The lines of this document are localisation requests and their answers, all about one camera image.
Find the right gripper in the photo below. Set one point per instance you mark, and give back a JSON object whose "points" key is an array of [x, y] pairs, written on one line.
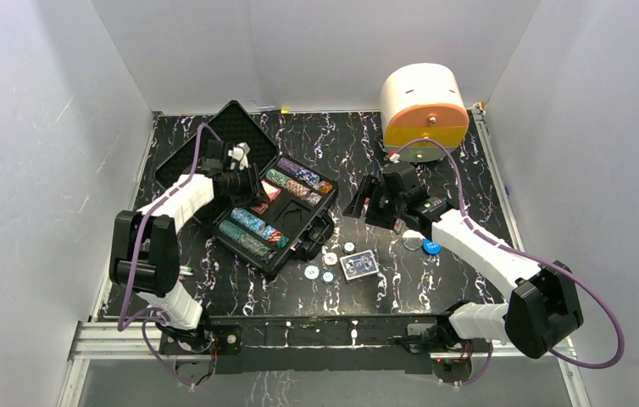
{"points": [[369, 184]]}

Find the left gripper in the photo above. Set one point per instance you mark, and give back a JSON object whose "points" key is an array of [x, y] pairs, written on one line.
{"points": [[250, 183]]}

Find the red playing card deck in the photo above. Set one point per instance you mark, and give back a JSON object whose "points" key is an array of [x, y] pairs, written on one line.
{"points": [[272, 193]]}

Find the blue playing card deck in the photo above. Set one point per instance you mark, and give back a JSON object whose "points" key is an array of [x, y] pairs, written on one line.
{"points": [[359, 265]]}

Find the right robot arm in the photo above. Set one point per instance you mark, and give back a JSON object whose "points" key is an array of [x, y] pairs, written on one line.
{"points": [[542, 307]]}

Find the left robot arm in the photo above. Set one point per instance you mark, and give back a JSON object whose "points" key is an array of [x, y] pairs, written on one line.
{"points": [[144, 251]]}

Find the black poker set case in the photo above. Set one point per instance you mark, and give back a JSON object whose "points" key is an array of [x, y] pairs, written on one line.
{"points": [[295, 225]]}

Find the clear round button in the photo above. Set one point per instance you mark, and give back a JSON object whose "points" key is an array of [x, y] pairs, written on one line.
{"points": [[412, 242]]}

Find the red white chip hundred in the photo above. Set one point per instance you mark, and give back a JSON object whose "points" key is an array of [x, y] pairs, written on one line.
{"points": [[330, 259]]}

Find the blue round button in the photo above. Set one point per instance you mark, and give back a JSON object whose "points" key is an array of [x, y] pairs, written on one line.
{"points": [[431, 248]]}

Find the light blue chip ten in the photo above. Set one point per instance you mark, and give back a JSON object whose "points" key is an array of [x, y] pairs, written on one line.
{"points": [[311, 272]]}

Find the white round drawer cabinet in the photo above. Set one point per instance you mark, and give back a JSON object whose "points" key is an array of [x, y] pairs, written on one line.
{"points": [[422, 113]]}

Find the green capped marker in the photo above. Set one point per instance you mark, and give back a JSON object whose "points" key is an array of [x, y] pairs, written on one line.
{"points": [[186, 271]]}

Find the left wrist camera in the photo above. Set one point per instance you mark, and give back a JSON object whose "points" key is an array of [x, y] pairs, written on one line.
{"points": [[238, 155]]}

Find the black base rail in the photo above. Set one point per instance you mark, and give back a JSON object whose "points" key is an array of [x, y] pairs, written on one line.
{"points": [[311, 343]]}

